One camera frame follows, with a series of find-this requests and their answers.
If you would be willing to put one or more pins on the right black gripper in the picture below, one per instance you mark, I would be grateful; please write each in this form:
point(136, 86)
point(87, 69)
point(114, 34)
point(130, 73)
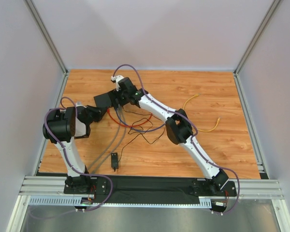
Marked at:
point(113, 99)

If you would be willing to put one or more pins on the right aluminium frame post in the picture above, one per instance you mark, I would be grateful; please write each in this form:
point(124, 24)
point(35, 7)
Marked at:
point(257, 35)

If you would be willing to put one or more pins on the left aluminium frame post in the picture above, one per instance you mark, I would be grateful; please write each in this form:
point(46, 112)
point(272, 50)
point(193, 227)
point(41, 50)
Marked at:
point(41, 26)

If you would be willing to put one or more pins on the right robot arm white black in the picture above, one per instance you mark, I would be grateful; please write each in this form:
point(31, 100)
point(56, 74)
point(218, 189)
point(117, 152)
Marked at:
point(178, 126)

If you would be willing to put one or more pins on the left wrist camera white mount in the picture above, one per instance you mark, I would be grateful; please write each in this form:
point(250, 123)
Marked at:
point(79, 104)

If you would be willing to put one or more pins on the black network switch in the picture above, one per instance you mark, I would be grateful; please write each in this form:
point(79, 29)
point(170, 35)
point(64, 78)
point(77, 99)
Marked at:
point(102, 101)

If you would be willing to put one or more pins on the aluminium frame post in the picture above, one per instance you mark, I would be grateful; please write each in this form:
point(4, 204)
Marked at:
point(257, 35)
point(41, 26)

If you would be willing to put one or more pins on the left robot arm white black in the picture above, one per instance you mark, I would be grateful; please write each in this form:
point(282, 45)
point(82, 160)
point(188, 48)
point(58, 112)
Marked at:
point(62, 127)

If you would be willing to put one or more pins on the black power adapter with cord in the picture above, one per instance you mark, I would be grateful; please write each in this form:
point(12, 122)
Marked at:
point(114, 156)

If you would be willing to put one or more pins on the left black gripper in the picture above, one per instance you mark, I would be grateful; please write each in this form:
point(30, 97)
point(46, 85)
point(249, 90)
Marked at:
point(91, 113)

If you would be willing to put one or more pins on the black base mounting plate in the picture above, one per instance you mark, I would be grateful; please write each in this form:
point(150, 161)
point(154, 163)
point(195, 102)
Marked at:
point(146, 190)

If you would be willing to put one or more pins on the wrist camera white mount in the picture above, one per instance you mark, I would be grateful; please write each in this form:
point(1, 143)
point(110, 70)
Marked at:
point(115, 79)
point(79, 104)

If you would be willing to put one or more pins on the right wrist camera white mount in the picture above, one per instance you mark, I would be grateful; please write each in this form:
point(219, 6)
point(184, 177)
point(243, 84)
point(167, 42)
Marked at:
point(115, 79)

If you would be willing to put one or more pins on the aluminium front rail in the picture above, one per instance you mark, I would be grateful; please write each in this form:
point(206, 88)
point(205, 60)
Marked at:
point(249, 188)

